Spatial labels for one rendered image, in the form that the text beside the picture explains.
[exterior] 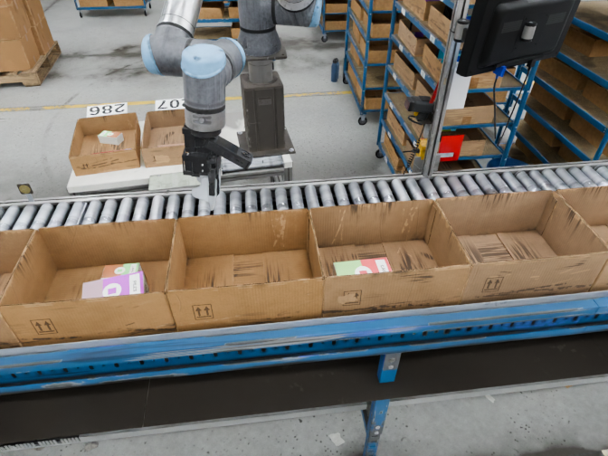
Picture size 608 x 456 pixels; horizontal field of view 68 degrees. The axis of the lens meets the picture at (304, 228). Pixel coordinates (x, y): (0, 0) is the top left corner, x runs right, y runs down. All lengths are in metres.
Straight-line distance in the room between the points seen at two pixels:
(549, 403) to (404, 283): 1.31
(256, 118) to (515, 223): 1.19
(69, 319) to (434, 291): 0.94
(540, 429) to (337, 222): 1.34
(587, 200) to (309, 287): 0.99
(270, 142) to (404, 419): 1.38
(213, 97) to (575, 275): 1.07
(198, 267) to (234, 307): 0.28
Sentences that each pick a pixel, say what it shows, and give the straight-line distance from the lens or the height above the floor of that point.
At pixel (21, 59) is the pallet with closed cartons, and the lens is 5.60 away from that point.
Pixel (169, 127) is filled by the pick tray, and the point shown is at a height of 0.76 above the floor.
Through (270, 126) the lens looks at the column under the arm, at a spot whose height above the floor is 0.89.
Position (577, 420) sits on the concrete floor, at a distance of 2.41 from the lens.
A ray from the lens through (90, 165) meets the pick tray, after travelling 2.24.
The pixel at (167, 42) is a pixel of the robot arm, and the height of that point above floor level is 1.53.
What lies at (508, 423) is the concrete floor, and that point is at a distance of 2.27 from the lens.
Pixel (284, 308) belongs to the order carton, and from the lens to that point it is 1.21.
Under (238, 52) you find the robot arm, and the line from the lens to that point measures 1.14.
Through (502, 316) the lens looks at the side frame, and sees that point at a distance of 1.35.
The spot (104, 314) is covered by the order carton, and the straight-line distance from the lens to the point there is 1.24.
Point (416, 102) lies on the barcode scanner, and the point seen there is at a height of 1.08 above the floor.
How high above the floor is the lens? 1.88
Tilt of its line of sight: 40 degrees down
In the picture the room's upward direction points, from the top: straight up
